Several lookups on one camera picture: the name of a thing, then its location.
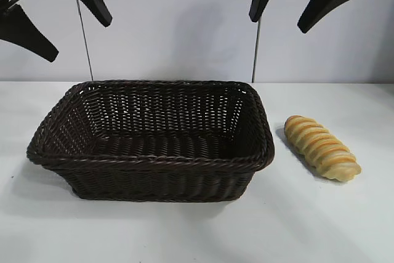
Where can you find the long twisted bread loaf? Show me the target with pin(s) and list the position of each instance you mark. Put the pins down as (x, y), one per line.
(320, 147)

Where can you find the dark brown wicker basket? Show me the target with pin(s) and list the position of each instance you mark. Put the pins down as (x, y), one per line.
(147, 170)

